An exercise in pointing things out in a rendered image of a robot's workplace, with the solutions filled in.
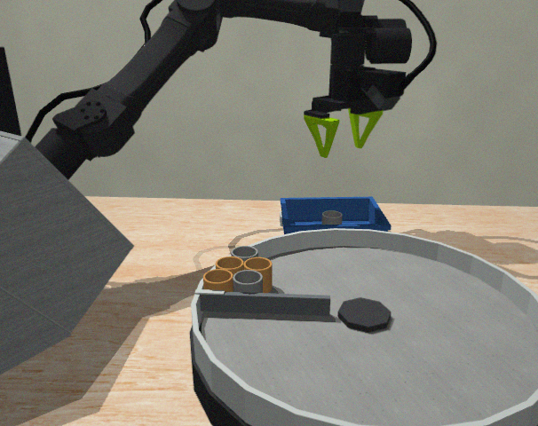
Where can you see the blue tray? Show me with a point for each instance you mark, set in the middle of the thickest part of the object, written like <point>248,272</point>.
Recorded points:
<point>305,214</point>

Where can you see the bronze bushing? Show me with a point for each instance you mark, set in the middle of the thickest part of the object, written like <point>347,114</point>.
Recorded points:
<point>258,263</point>
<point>217,277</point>
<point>229,262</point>

